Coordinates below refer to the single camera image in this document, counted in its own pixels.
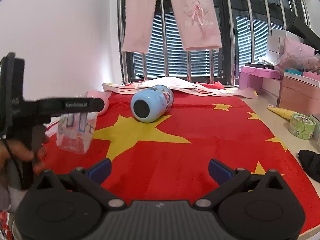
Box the clear plastic cartoon cup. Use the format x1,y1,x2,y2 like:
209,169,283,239
56,112,98,154

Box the light blue cartoon cup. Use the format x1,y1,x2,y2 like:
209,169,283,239
130,85,174,123

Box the person's left hand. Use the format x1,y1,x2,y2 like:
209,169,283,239
1,139,47,185

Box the red flag with yellow stars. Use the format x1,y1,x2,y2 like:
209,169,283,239
44,92,319,232

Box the yellow paper cone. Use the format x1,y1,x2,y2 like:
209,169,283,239
267,105,297,121

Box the black cloth item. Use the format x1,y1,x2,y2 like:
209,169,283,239
298,150,320,183

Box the green tape roll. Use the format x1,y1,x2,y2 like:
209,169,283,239
289,113,316,140

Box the folded white pink cloth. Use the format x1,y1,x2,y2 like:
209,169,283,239
103,77,259,100

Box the pink stool shelf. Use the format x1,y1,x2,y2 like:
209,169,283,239
239,66,281,92

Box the pink storage box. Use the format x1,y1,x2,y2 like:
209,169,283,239
279,72,320,115

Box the black flat device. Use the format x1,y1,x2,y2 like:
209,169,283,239
245,62,274,69

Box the pink plastic bag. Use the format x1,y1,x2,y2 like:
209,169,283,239
275,37,319,74

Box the white cardboard boxes stack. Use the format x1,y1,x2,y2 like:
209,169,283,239
266,29,303,63

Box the black box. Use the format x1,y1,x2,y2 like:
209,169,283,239
286,16,320,51

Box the black framed window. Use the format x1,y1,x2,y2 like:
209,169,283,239
117,0,308,87

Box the pink pants with doll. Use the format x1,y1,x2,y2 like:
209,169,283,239
121,0,222,54

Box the steel window guard railing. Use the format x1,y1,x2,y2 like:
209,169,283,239
116,0,313,87

